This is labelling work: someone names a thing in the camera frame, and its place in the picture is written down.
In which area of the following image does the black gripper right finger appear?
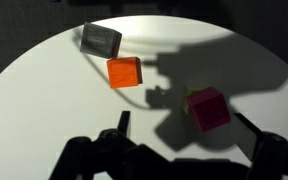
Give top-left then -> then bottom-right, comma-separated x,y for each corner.
235,113 -> 288,180

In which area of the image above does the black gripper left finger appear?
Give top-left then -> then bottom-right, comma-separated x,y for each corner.
49,111 -> 171,180

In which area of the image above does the pink block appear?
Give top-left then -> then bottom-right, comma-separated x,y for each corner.
187,87 -> 231,132

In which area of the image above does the orange block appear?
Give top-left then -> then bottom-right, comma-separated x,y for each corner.
107,57 -> 143,88

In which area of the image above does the lime green block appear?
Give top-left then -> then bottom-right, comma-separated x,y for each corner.
182,86 -> 198,113

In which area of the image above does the grey block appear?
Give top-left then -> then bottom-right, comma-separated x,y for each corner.
80,22 -> 122,59

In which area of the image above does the round white table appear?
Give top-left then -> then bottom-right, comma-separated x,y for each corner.
0,16 -> 288,180

